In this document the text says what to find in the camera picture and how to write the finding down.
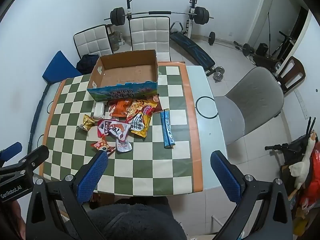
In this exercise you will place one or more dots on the cardboard box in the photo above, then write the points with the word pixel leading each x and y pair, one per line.
pixel 125 72

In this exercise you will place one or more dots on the dark blue bag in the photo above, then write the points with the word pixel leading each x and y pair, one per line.
pixel 86 63

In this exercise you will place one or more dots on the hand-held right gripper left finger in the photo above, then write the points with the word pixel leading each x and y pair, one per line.
pixel 93 178

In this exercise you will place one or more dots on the small gold snack packet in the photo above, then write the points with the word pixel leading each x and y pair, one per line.
pixel 88 122

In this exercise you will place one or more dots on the blue cushion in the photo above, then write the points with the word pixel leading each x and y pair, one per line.
pixel 60 67

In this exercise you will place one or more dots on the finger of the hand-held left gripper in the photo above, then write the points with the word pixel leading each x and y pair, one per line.
pixel 35 156
pixel 11 150

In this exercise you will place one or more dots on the orange patterned snack packet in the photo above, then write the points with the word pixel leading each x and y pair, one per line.
pixel 137 106

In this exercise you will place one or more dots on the chrome dumbbell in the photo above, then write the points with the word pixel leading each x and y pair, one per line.
pixel 218 73

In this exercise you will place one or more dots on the long blue snack packet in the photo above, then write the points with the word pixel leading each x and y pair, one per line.
pixel 167 130

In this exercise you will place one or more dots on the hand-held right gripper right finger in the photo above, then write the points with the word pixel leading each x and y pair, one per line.
pixel 225 177

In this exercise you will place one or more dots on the grey chair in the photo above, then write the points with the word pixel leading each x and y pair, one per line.
pixel 255 92

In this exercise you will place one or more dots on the small orange mushroom snack packet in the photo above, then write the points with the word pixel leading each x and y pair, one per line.
pixel 102 143

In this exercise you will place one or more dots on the green checkered tablecloth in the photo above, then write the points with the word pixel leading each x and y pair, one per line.
pixel 155 160

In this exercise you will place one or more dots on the person's dark fleece clothing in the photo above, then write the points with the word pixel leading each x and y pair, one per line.
pixel 135 220

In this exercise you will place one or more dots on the clear water jug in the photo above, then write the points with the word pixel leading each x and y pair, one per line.
pixel 116 41

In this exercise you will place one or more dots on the yellow snack packet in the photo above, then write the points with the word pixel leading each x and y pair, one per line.
pixel 140 126

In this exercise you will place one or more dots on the red bag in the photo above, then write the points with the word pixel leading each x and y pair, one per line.
pixel 313 187

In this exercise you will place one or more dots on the black scooter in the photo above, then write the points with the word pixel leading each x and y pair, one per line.
pixel 295 142

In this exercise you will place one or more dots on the dark wooden chair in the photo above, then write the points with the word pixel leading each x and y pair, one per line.
pixel 301 73

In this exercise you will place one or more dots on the small black barbell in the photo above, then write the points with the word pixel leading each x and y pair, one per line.
pixel 212 38

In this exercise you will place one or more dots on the long black exercise bar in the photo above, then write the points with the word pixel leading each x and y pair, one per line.
pixel 37 111

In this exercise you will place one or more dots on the red and white snack packet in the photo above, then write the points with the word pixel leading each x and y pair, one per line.
pixel 115 128

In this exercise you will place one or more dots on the white plush goose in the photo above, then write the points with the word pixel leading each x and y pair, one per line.
pixel 300 170

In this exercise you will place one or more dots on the white padded chair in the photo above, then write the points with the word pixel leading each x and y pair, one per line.
pixel 150 35
pixel 92 42

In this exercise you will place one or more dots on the black weight bench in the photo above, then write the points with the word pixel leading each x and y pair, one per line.
pixel 192 50

